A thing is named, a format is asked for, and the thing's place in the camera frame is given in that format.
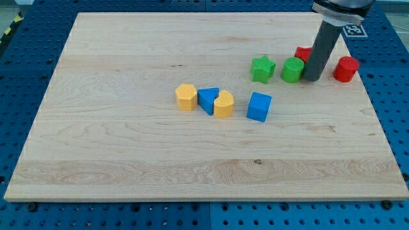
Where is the wooden board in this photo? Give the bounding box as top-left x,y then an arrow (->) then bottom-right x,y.
4,12 -> 408,202

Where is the blue triangle block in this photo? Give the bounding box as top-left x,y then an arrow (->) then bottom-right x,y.
197,88 -> 220,115

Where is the yellow heart block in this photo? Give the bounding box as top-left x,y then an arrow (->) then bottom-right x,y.
213,90 -> 235,118

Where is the yellow hexagon block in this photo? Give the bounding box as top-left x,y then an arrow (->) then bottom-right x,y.
174,84 -> 197,111

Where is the blue cube block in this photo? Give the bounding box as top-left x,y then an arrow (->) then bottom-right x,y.
246,92 -> 272,122

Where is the green star block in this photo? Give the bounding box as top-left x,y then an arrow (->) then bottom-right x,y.
250,56 -> 276,84

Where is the green cylinder block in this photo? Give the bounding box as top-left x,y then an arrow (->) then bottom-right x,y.
281,57 -> 304,83

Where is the red block behind tool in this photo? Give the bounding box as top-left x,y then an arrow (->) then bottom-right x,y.
294,47 -> 312,63

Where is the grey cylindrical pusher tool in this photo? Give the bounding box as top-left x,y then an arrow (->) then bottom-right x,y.
302,20 -> 342,82

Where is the red cylinder block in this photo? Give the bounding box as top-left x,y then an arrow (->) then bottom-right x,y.
333,56 -> 359,82

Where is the fiducial marker tag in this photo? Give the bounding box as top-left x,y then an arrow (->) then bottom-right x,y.
343,24 -> 367,38

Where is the black bolt left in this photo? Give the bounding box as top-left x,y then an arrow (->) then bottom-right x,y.
27,203 -> 38,212

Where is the black bolt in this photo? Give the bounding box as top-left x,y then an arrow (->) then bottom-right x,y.
381,200 -> 393,210
27,203 -> 38,212

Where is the black bolt right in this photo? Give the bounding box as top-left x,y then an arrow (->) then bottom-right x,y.
381,200 -> 393,210

